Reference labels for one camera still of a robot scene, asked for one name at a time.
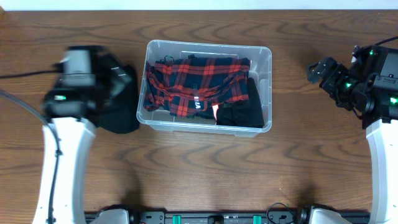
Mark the large black garment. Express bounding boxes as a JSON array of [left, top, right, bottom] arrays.
[[93, 65, 139, 134]]

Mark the red navy plaid shirt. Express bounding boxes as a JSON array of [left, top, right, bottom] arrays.
[[143, 55, 251, 117]]

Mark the black garment with tape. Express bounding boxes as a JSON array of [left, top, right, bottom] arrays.
[[216, 78, 265, 128]]

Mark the pink printed shirt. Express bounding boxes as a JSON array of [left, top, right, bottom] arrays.
[[212, 105, 219, 120]]

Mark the dark green cloth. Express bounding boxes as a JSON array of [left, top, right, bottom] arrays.
[[164, 55, 175, 62]]

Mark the dark navy garment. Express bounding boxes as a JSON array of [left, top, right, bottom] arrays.
[[195, 109, 215, 119]]

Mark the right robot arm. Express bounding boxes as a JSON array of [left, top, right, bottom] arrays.
[[307, 44, 397, 223]]

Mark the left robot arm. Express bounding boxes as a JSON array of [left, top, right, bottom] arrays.
[[33, 48, 139, 223]]

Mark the clear plastic storage bin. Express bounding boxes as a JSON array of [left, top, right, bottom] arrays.
[[136, 40, 272, 138]]

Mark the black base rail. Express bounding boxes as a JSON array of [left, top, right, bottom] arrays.
[[82, 203, 375, 224]]

